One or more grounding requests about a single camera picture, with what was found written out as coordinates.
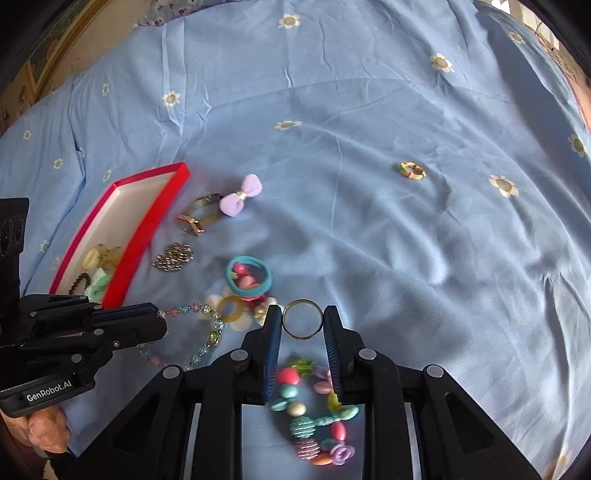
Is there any green bow hair tie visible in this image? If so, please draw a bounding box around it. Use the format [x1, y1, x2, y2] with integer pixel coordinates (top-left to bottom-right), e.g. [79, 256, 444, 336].
[85, 268, 113, 303]

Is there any black bead bracelet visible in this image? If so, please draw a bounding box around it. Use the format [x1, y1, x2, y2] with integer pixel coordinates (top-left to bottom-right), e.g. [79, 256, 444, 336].
[67, 272, 92, 296]

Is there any yellow transparent bow clip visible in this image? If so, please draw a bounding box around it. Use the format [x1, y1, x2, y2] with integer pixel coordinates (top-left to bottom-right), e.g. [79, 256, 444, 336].
[96, 244, 123, 271]

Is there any silver chain bracelet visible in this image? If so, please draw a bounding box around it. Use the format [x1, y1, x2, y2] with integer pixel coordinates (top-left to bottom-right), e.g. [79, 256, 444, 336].
[151, 242, 195, 273]

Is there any pastel crystal bead bracelet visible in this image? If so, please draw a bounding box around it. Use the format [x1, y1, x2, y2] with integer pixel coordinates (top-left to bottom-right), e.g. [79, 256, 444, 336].
[138, 294, 279, 372]

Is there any colourful chunky bead bracelet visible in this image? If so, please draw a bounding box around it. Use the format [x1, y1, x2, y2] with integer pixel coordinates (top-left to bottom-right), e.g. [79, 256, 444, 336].
[269, 357, 361, 467]

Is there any square face wristwatch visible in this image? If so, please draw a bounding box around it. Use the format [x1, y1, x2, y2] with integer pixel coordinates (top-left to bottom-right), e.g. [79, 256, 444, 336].
[176, 193, 223, 236]

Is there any purple bow hair clip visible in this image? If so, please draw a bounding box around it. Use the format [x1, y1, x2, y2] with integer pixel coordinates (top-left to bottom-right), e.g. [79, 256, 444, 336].
[218, 174, 263, 218]

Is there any metal ring bangle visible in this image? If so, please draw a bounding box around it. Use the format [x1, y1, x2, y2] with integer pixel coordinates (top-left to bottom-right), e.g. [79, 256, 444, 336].
[281, 299, 324, 341]

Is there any yellow ring bangle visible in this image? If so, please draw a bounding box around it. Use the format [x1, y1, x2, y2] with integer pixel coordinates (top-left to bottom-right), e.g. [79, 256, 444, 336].
[82, 247, 102, 271]

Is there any left hand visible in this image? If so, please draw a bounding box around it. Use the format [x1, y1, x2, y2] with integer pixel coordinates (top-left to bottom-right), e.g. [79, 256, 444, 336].
[1, 405, 71, 454]

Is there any red shallow box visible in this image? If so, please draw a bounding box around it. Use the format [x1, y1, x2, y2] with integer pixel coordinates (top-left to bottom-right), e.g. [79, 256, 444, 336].
[49, 162, 190, 309]

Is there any blue floral bed sheet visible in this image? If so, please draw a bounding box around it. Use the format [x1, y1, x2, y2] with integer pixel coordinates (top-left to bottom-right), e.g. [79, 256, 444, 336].
[1, 1, 590, 479]

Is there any patterned blue pillow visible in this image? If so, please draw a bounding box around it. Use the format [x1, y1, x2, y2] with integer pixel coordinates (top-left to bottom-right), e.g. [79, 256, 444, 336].
[134, 0, 218, 28]

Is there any blue hair tie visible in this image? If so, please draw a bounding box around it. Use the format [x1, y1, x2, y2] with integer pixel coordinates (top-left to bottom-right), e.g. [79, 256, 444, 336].
[224, 256, 275, 298]

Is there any framed wall picture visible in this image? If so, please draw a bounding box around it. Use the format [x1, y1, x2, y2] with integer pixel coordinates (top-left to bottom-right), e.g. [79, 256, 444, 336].
[1, 0, 110, 134]

